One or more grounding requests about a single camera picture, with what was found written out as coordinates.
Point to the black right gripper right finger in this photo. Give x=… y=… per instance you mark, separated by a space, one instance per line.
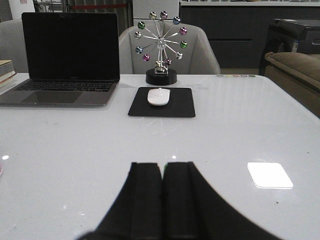
x=193 y=210

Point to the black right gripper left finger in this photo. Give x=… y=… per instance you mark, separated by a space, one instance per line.
x=136 y=213

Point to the green marker pen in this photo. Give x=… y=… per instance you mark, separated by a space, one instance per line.
x=165 y=167

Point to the black mouse pad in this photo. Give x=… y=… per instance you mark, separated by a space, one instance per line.
x=180 y=104

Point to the white computer mouse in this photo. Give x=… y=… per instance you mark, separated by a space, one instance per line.
x=158 y=96

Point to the ferris wheel desk ornament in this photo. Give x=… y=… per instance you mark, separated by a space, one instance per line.
x=161 y=74

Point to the grey armchair right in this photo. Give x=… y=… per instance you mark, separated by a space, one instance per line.
x=187 y=46

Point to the grey armchair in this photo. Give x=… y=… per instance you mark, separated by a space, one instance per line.
x=187 y=46
x=12 y=44

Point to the grey open laptop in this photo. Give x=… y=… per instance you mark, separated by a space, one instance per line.
x=72 y=57

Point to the brown sofa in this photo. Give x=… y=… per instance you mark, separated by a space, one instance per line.
x=298 y=74

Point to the bottom book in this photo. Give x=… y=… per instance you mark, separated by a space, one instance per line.
x=8 y=84

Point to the middle book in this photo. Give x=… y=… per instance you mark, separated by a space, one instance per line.
x=6 y=76

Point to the top yellow book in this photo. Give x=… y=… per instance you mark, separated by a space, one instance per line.
x=6 y=68

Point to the black printer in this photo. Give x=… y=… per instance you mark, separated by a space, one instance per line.
x=291 y=35

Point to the grey armchair left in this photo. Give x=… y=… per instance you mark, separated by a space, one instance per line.
x=12 y=44

